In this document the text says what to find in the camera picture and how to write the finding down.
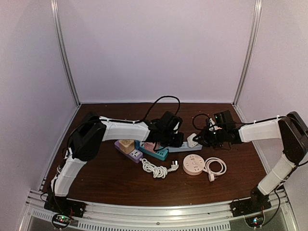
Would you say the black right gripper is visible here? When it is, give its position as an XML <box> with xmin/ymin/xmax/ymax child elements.
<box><xmin>192</xmin><ymin>126</ymin><xmax>226</xmax><ymax>149</ymax></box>

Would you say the white plug adapter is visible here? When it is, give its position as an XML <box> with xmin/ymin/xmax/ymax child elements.
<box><xmin>187</xmin><ymin>133</ymin><xmax>199</xmax><ymax>148</ymax></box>

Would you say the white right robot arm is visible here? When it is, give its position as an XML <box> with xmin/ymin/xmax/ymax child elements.
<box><xmin>193</xmin><ymin>110</ymin><xmax>308</xmax><ymax>213</ymax></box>

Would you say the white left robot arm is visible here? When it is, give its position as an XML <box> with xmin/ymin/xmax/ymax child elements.
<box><xmin>47</xmin><ymin>111</ymin><xmax>184</xmax><ymax>214</ymax></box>

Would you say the pink cube socket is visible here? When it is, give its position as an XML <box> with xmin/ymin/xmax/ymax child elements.
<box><xmin>143</xmin><ymin>142</ymin><xmax>160</xmax><ymax>153</ymax></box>

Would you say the beige cube socket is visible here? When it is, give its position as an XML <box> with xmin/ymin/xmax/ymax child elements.
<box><xmin>119</xmin><ymin>140</ymin><xmax>135</xmax><ymax>154</ymax></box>

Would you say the teal power strip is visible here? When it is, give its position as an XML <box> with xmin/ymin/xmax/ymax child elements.
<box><xmin>135</xmin><ymin>141</ymin><xmax>168</xmax><ymax>161</ymax></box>

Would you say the grey-blue power strip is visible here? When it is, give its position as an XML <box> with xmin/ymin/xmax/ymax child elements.
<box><xmin>167</xmin><ymin>141</ymin><xmax>203</xmax><ymax>153</ymax></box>

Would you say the purple power strip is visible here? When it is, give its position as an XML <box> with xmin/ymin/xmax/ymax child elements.
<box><xmin>114</xmin><ymin>140</ymin><xmax>143</xmax><ymax>163</ymax></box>

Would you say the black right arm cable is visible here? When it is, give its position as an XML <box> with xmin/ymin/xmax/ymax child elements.
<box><xmin>192</xmin><ymin>113</ymin><xmax>241</xmax><ymax>151</ymax></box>

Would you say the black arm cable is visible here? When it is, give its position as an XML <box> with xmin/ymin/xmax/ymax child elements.
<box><xmin>141</xmin><ymin>95</ymin><xmax>181</xmax><ymax>126</ymax></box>
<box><xmin>192</xmin><ymin>113</ymin><xmax>241</xmax><ymax>151</ymax></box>

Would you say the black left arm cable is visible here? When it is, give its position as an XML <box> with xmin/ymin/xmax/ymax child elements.
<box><xmin>141</xmin><ymin>95</ymin><xmax>181</xmax><ymax>126</ymax></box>

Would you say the white cable of purple strip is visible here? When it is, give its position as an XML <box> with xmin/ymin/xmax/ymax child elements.
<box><xmin>140</xmin><ymin>157</ymin><xmax>180</xmax><ymax>179</ymax></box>

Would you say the white cable of round socket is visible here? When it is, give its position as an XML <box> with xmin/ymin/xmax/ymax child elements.
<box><xmin>203</xmin><ymin>156</ymin><xmax>228</xmax><ymax>182</ymax></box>

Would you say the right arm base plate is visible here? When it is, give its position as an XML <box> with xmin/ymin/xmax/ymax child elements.
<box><xmin>229</xmin><ymin>188</ymin><xmax>271</xmax><ymax>217</ymax></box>

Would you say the aluminium front rail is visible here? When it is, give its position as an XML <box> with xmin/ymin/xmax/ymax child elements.
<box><xmin>17</xmin><ymin>190</ymin><xmax>299</xmax><ymax>231</ymax></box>

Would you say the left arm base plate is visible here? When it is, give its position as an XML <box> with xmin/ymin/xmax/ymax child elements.
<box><xmin>44</xmin><ymin>192</ymin><xmax>86</xmax><ymax>218</ymax></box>

